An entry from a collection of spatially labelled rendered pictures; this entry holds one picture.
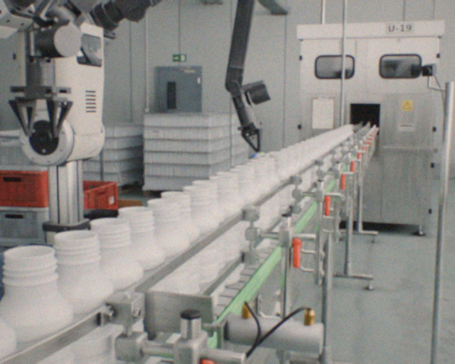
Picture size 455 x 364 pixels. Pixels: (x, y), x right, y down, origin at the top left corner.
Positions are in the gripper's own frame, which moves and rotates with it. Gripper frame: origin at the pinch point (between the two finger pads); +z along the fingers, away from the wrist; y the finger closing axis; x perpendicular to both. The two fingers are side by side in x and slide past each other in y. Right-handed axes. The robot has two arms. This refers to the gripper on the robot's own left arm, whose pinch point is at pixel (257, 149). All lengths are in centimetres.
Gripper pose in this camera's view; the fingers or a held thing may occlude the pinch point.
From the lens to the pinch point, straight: 196.9
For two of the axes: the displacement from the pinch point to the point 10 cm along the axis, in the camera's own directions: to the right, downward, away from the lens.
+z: 3.2, 9.5, 0.3
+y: 2.7, -1.2, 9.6
